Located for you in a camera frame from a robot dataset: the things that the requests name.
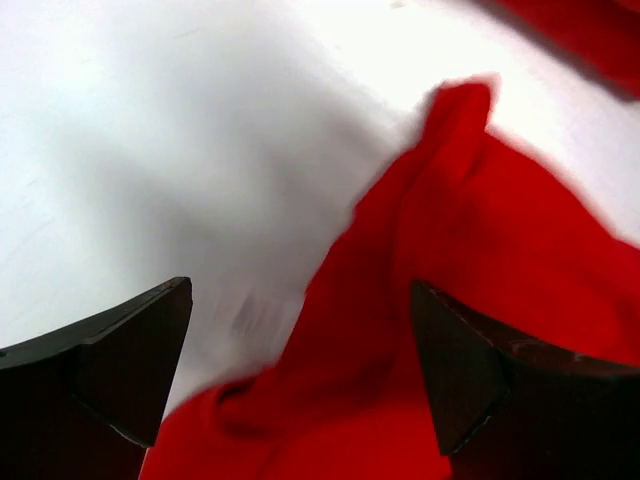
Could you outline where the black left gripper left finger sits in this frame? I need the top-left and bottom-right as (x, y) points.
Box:
(1, 277), (193, 479)

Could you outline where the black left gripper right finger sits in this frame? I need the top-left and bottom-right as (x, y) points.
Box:
(410, 282), (639, 479)

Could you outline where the red t shirt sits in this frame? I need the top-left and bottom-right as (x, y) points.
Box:
(141, 81), (639, 479)
(474, 0), (639, 101)

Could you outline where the red folded t shirt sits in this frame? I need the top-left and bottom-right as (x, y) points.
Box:
(474, 0), (639, 101)

